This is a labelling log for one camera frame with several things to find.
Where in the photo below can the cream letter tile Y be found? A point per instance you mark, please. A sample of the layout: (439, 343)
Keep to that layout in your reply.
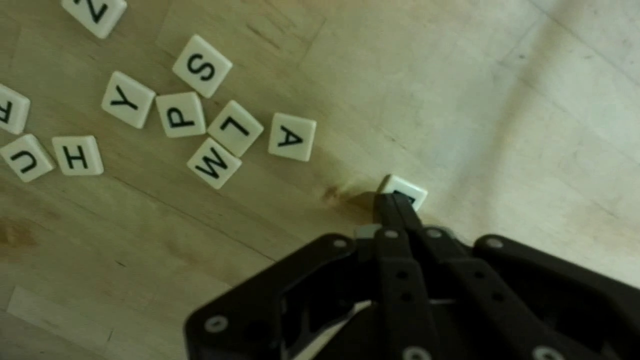
(129, 98)

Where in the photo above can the cream letter tile Z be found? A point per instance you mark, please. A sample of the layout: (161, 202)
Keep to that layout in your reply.
(92, 13)

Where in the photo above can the cream letter tile S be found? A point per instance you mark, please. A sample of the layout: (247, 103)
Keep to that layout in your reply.
(202, 67)

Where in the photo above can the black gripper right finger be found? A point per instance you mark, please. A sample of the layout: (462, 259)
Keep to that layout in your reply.
(507, 307)

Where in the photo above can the cream letter tile W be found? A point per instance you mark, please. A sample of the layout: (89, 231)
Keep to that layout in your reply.
(214, 162)

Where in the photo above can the cream letter tile R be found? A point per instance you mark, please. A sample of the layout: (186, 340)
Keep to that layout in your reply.
(11, 109)

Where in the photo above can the cream letter tile H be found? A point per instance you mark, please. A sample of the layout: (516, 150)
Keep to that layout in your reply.
(76, 155)

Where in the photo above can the cream letter tile P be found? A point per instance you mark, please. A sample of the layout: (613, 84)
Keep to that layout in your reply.
(180, 114)

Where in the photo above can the cream letter tile L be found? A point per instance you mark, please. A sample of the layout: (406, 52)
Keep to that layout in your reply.
(235, 129)

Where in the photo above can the cream letter tile E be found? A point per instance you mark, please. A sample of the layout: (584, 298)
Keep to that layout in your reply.
(413, 185)

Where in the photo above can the cream letter tile A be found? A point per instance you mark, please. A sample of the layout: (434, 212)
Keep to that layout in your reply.
(293, 137)

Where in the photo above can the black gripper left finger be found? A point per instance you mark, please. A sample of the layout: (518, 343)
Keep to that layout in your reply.
(401, 293)

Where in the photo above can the cream letter tile U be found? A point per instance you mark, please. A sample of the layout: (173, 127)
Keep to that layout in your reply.
(26, 156)

